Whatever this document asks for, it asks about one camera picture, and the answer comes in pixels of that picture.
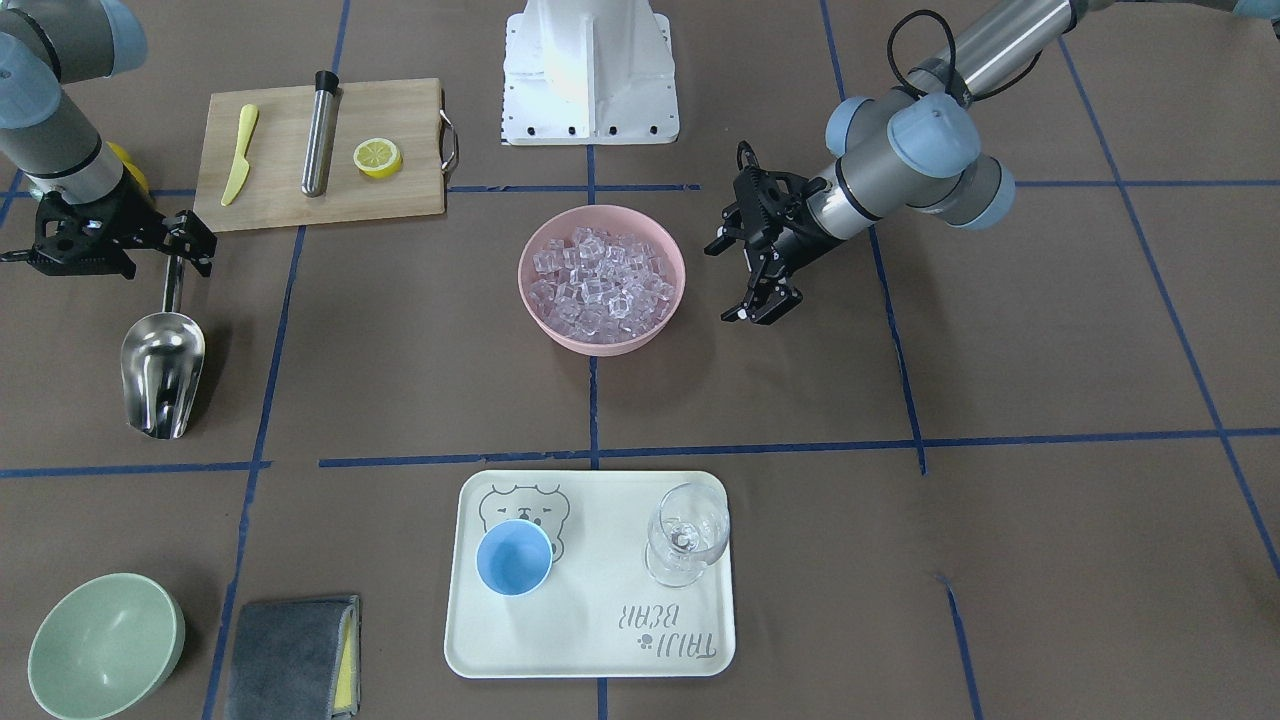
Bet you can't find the yellow plastic knife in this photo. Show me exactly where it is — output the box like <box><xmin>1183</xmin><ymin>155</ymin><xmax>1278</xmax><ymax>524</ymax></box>
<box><xmin>220</xmin><ymin>104</ymin><xmax>260</xmax><ymax>208</ymax></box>

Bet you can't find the pink bowl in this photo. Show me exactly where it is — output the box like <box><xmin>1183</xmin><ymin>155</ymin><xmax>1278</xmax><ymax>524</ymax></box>
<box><xmin>517</xmin><ymin>205</ymin><xmax>686</xmax><ymax>357</ymax></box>

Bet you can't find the wooden cutting board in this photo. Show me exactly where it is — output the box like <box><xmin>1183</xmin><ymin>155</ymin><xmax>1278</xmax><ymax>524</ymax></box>
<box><xmin>195</xmin><ymin>78</ymin><xmax>445</xmax><ymax>233</ymax></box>

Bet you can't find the cream bear tray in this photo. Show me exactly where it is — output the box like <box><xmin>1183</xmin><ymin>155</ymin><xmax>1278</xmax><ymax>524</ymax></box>
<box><xmin>443</xmin><ymin>469</ymin><xmax>737</xmax><ymax>679</ymax></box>

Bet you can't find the grey folded cloth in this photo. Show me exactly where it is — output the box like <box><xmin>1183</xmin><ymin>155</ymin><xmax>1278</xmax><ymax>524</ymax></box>
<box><xmin>224</xmin><ymin>594</ymin><xmax>361</xmax><ymax>719</ymax></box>

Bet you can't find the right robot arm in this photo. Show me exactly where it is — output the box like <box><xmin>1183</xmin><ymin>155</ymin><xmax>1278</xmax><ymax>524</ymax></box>
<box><xmin>1</xmin><ymin>1</ymin><xmax>218</xmax><ymax>279</ymax></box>

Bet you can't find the steel muddler black tip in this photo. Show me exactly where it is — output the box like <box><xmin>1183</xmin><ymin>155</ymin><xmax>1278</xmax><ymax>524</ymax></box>
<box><xmin>300</xmin><ymin>70</ymin><xmax>340</xmax><ymax>199</ymax></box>

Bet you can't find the clear ice cubes pile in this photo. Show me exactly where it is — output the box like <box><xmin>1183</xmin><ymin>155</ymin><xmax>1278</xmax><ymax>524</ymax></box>
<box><xmin>522</xmin><ymin>225</ymin><xmax>677</xmax><ymax>345</ymax></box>

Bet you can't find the metal ice scoop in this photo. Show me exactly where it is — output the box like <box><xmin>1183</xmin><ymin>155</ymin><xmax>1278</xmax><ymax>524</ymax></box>
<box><xmin>120</xmin><ymin>255</ymin><xmax>206</xmax><ymax>439</ymax></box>

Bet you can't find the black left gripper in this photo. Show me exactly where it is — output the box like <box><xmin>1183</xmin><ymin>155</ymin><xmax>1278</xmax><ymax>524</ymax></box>
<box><xmin>704</xmin><ymin>165</ymin><xmax>845</xmax><ymax>325</ymax></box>

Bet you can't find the front yellow lemon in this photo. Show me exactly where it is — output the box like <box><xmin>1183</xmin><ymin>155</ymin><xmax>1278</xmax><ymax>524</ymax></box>
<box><xmin>106</xmin><ymin>141</ymin><xmax>151</xmax><ymax>197</ymax></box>

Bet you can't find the mint green bowl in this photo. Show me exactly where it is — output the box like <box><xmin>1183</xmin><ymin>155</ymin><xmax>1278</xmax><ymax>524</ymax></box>
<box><xmin>27</xmin><ymin>571</ymin><xmax>186</xmax><ymax>719</ymax></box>

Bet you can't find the clear wine glass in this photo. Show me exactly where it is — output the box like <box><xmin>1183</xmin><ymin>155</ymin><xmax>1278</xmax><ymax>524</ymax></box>
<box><xmin>644</xmin><ymin>483</ymin><xmax>731</xmax><ymax>588</ymax></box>

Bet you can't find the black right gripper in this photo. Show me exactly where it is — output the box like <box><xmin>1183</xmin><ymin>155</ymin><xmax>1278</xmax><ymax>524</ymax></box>
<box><xmin>1</xmin><ymin>178</ymin><xmax>218</xmax><ymax>281</ymax></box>

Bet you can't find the blue plastic cup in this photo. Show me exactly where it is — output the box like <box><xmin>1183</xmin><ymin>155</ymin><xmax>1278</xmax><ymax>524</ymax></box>
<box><xmin>475</xmin><ymin>519</ymin><xmax>556</xmax><ymax>597</ymax></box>

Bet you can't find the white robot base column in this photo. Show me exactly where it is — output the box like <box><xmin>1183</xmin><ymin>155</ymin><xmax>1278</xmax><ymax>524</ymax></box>
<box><xmin>500</xmin><ymin>1</ymin><xmax>681</xmax><ymax>146</ymax></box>

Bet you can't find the half lemon slice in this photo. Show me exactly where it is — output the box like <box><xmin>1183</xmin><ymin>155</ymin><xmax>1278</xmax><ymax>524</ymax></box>
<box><xmin>352</xmin><ymin>137</ymin><xmax>403</xmax><ymax>179</ymax></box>

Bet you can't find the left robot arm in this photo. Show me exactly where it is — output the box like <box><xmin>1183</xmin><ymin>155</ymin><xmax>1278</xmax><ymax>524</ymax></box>
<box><xmin>705</xmin><ymin>1</ymin><xmax>1106</xmax><ymax>325</ymax></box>

